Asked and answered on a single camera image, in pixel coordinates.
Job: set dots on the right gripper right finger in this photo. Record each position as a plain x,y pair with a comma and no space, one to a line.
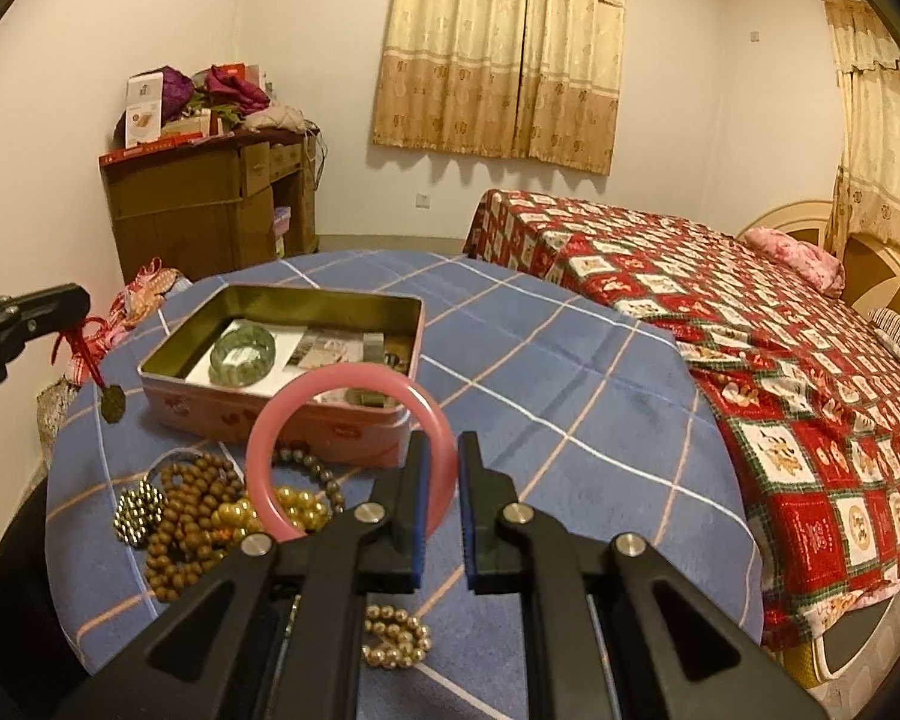
610,628

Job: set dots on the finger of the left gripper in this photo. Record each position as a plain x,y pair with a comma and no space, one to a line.
36,315

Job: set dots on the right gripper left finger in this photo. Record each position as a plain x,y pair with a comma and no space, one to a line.
276,630

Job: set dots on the red cord jade pendant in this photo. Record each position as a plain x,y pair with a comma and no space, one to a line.
89,344

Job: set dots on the thin metal bangle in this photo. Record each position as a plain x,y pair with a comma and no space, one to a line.
185,455

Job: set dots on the green jade bangle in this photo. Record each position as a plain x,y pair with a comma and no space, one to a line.
242,356

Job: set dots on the pink bangle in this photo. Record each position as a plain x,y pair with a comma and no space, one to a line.
290,399

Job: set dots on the silver clip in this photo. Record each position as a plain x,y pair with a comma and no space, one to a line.
373,351

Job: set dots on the pile of clothes on floor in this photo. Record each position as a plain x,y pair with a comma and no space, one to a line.
137,301

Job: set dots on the pink metal tin box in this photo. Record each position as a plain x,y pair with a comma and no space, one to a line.
329,425

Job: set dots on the brown wooden cabinet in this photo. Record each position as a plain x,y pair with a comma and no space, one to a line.
218,205

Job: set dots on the long red box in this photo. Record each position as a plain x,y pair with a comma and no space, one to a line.
144,149

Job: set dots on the white product box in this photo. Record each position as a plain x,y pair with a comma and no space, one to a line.
143,108

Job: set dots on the paper sheet in tin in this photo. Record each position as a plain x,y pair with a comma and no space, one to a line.
301,349

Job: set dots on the red patterned bedspread bed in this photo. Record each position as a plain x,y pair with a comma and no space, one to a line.
806,396

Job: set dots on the purple cloth on cabinet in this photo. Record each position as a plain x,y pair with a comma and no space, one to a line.
225,89

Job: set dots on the pink pillow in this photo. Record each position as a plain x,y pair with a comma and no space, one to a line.
816,266

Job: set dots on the cream wooden headboard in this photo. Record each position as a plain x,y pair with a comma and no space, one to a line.
872,268

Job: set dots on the beige side curtain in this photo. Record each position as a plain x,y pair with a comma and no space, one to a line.
866,198

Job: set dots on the beige window curtain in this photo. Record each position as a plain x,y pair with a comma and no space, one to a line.
503,79

